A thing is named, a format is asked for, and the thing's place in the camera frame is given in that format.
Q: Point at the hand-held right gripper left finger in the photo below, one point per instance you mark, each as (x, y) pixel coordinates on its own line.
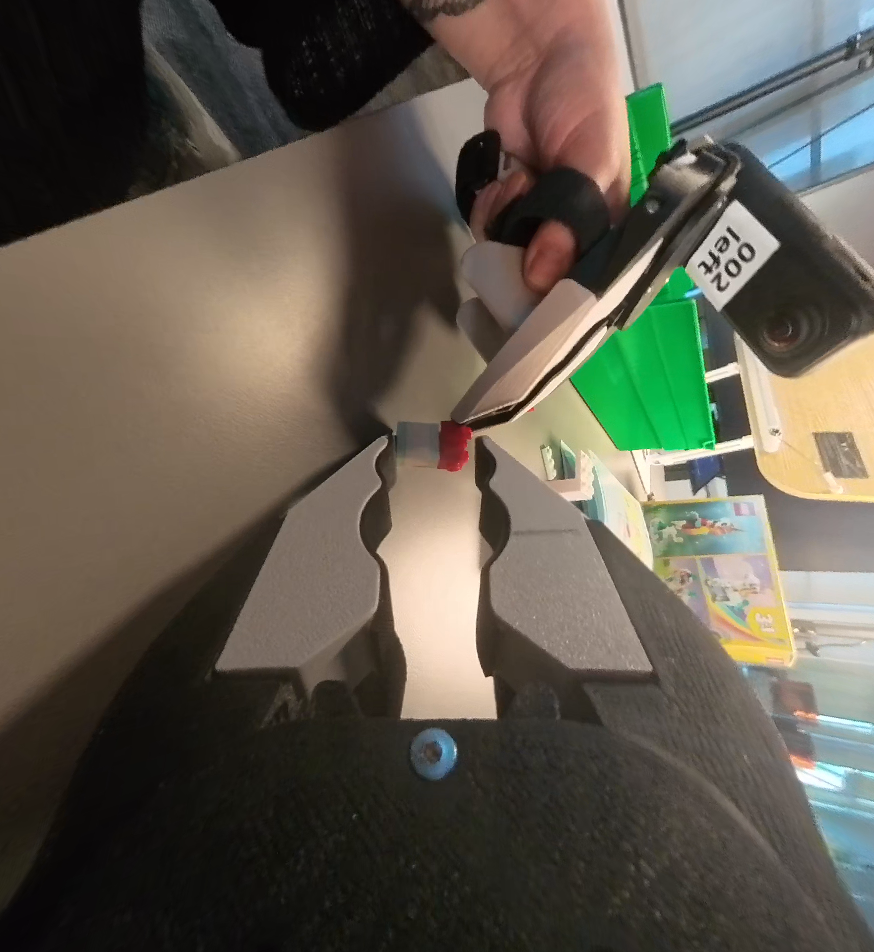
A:
(303, 595)

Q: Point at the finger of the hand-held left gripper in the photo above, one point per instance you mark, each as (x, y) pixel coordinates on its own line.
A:
(578, 362)
(534, 349)

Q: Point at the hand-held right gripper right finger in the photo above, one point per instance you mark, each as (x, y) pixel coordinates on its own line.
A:
(563, 602)

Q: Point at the pale green lego brick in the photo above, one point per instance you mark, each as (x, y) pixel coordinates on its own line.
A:
(416, 445)

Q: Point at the person's left forearm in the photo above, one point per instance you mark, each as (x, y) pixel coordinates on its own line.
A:
(333, 59)

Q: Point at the lego instruction booklet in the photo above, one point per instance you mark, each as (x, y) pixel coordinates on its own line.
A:
(623, 520)

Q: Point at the white lego build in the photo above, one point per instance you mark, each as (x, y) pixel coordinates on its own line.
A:
(589, 476)

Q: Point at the lego set box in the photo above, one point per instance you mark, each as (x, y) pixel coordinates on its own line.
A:
(720, 580)

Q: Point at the person's left hand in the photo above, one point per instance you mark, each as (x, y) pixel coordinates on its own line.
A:
(556, 89)

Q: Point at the green plastic bin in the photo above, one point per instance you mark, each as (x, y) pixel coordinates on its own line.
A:
(653, 372)

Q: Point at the wooden side table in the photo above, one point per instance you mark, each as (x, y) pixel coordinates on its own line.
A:
(854, 401)

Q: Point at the black tripod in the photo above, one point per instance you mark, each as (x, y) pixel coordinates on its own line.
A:
(779, 78)

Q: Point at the window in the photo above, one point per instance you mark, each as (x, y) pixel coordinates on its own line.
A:
(705, 44)

